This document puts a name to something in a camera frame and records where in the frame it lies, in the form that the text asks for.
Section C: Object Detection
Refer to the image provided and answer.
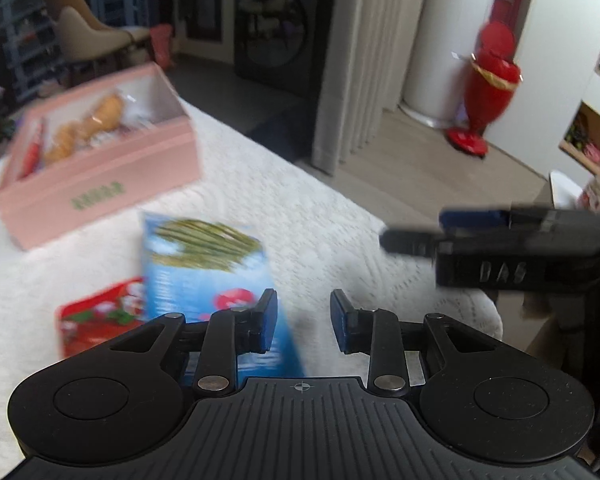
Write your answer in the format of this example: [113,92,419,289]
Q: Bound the dark framed door panel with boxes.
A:
[181,0,232,44]

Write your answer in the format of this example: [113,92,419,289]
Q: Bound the beige upholstered chair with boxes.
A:
[44,0,152,74]

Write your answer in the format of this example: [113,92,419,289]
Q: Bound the white standing air conditioner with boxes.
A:
[399,0,504,127]

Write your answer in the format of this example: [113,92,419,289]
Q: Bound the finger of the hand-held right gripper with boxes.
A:
[380,227,452,262]
[439,207,514,231]

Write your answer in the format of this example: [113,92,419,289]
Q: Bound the small red snack packet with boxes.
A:
[21,119,47,179]

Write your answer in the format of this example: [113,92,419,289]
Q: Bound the red floor vase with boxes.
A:
[446,21,524,160]

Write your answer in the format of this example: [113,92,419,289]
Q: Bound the pink cardboard box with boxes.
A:
[0,63,203,252]

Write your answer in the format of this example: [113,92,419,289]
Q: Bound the blue snack packet green sticks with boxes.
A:
[140,211,307,379]

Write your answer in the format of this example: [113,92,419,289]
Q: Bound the dark front-load washing machine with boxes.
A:
[233,0,339,97]

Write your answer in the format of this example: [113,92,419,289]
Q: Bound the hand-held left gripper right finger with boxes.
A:
[330,290,501,395]

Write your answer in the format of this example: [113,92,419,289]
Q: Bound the beige pleated curtain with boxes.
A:
[311,0,432,177]

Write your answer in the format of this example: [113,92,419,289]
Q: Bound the red bag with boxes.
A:
[149,23,175,71]

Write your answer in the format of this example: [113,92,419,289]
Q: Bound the white round object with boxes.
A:
[549,170,589,210]

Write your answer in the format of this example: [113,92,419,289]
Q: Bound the large red snack packet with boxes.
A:
[55,277,147,359]

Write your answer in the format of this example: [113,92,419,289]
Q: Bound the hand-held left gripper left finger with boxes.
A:
[110,288,279,395]

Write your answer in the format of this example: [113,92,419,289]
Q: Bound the wooden shelf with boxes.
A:
[559,101,600,184]

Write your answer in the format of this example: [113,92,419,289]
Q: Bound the clear bread bun packet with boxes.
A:
[44,120,93,164]

